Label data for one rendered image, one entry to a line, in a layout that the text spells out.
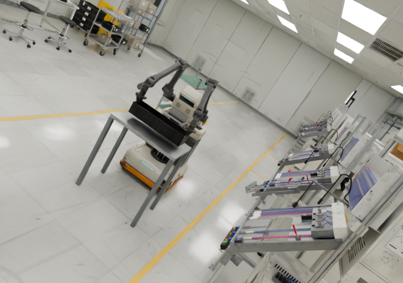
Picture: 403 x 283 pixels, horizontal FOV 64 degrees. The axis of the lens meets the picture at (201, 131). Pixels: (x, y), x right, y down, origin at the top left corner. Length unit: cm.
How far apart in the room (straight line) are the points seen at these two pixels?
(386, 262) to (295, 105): 1037
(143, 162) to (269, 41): 962
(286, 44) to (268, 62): 90
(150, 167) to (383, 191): 236
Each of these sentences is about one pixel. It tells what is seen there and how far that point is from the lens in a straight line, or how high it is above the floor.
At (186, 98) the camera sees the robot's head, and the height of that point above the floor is 112.
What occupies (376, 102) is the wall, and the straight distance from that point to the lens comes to 1240.
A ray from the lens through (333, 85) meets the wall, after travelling 1230.
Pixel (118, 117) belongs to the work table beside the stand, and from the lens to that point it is 293.
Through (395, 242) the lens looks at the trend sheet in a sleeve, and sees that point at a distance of 223.
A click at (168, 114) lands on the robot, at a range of 340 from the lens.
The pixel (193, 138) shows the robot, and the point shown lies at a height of 71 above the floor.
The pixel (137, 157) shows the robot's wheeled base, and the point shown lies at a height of 25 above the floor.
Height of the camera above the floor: 188
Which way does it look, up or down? 17 degrees down
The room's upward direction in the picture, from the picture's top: 32 degrees clockwise
